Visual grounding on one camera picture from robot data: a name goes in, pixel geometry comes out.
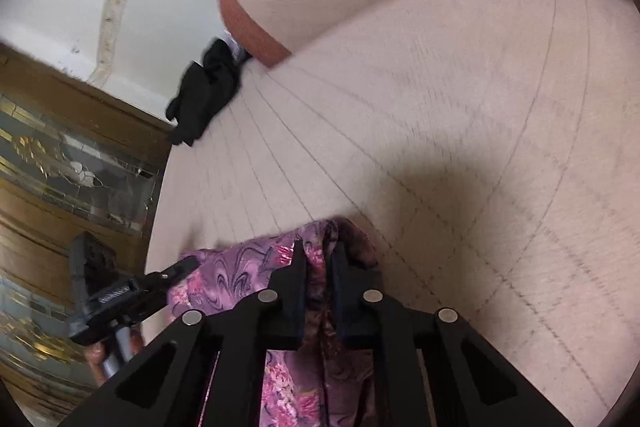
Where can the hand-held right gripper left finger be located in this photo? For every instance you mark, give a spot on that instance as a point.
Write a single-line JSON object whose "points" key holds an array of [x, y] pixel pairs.
{"points": [[299, 307]]}

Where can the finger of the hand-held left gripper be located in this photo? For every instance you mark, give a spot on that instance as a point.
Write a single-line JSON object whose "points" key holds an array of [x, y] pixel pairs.
{"points": [[172, 274]]}

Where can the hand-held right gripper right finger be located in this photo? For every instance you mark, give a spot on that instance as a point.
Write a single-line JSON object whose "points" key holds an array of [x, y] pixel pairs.
{"points": [[341, 302]]}

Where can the purple floral garment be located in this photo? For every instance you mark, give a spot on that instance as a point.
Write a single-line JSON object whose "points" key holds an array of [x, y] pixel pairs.
{"points": [[235, 269]]}

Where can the person's left hand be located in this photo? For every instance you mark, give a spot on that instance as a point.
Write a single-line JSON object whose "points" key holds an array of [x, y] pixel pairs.
{"points": [[95, 357]]}

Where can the wooden furniture with glass panel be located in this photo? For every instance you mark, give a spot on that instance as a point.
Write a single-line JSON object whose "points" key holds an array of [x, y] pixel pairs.
{"points": [[65, 167]]}

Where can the black cloth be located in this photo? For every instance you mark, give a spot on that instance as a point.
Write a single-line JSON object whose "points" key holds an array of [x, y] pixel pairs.
{"points": [[207, 92]]}

